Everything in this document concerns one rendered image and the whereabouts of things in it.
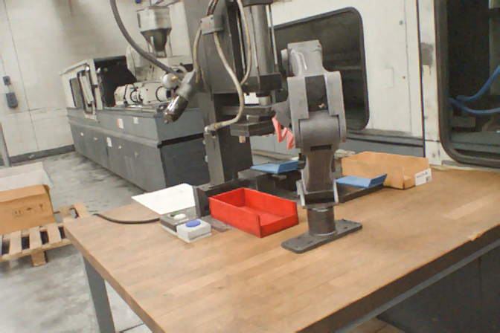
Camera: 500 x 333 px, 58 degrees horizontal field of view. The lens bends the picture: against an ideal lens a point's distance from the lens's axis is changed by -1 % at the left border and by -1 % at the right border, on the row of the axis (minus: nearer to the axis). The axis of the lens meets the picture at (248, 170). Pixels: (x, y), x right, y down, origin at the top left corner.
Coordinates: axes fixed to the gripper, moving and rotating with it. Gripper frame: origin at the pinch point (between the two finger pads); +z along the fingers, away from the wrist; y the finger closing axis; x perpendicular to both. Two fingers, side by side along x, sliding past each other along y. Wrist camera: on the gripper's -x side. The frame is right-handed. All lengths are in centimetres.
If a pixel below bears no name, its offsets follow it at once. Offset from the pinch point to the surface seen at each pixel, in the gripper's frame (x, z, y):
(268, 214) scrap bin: 3.4, 20.9, -4.6
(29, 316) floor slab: 43, 205, 110
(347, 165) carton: -34.9, 21.2, -1.7
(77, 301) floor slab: 16, 203, 104
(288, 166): -11.3, 16.7, 4.3
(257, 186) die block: -3.7, 24.0, 7.2
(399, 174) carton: -32.4, 9.7, -18.9
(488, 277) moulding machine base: -62, 42, -54
